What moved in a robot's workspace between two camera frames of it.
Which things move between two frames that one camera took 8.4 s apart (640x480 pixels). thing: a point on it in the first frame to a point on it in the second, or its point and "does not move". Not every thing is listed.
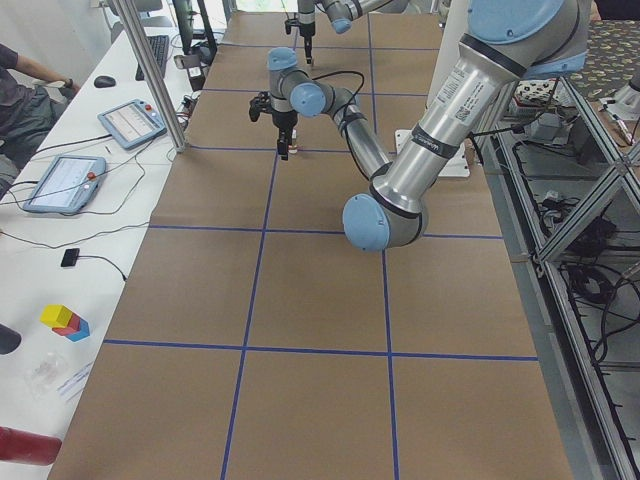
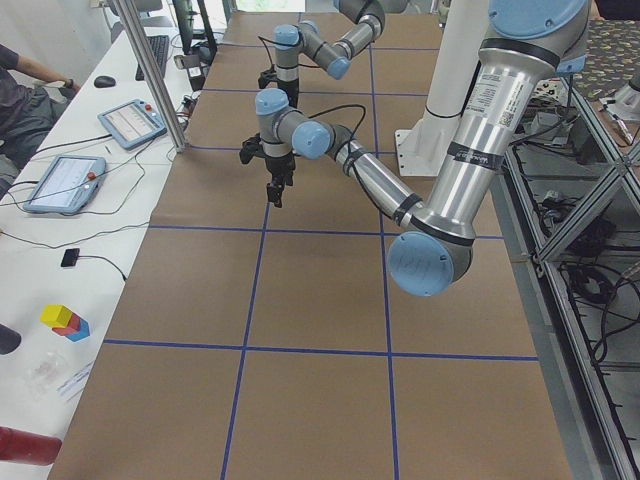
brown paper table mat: x=254 y=342 does not move
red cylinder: x=28 y=448 does not move
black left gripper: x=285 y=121 to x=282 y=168
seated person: x=30 y=103 does not move
